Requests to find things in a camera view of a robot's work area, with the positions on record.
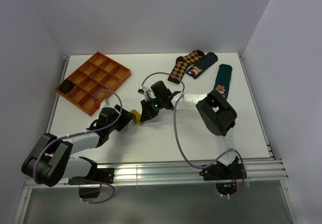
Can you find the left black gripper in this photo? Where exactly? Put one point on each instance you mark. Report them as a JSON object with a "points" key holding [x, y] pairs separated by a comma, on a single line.
{"points": [[125, 118]]}

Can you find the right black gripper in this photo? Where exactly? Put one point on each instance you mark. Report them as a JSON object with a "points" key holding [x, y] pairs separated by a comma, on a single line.
{"points": [[147, 114]]}

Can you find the yellow sock with character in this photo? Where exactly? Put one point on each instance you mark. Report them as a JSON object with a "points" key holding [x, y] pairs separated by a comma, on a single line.
{"points": [[137, 117]]}

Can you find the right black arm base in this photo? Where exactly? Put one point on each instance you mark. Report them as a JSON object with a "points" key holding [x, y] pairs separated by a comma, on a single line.
{"points": [[229, 174]]}

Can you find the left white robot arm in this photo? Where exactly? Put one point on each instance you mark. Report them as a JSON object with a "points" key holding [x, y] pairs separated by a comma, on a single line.
{"points": [[51, 159]]}

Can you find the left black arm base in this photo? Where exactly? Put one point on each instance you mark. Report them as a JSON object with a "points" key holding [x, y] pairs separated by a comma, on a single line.
{"points": [[95, 176]]}

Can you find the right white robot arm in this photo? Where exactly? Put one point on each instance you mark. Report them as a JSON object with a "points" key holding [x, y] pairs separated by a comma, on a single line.
{"points": [[217, 114]]}

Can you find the brown argyle sock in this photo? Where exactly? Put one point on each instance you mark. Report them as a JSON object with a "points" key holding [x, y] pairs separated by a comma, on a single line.
{"points": [[183, 63]]}

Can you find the navy sock with pattern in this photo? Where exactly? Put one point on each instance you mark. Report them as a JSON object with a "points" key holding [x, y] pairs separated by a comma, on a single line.
{"points": [[198, 68]]}

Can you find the orange compartment tray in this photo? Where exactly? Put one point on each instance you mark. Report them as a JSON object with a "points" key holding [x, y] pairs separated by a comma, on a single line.
{"points": [[92, 78]]}

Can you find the rolled dark sock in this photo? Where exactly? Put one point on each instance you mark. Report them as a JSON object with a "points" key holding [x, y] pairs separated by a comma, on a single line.
{"points": [[66, 86]]}

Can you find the dark green santa sock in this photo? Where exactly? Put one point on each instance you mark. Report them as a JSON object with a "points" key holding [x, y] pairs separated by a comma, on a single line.
{"points": [[223, 78]]}

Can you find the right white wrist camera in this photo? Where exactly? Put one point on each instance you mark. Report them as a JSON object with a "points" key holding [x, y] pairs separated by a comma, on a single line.
{"points": [[145, 91]]}

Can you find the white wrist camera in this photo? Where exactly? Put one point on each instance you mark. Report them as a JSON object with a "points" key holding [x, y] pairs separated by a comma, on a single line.
{"points": [[145, 91], [105, 103]]}

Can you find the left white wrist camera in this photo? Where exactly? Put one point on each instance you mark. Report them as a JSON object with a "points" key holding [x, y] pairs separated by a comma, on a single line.
{"points": [[105, 103]]}

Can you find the aluminium frame rail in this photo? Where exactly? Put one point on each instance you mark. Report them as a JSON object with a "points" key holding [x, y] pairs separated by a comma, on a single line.
{"points": [[164, 173]]}

